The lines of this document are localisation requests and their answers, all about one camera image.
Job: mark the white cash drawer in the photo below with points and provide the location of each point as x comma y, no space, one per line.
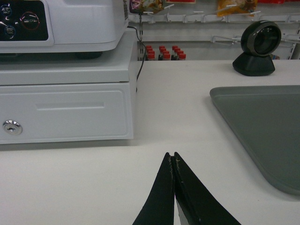
56,97

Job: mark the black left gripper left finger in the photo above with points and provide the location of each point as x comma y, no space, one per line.
159,206

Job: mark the grey-green rectangular serving tray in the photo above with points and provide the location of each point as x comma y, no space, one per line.
266,121

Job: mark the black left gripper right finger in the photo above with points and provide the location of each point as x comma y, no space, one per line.
196,205

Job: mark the white checkout counter top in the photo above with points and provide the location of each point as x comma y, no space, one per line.
108,182

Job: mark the black barcode scanner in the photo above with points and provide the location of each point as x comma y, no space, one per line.
258,42

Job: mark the white cash register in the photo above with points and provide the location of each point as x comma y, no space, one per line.
61,26

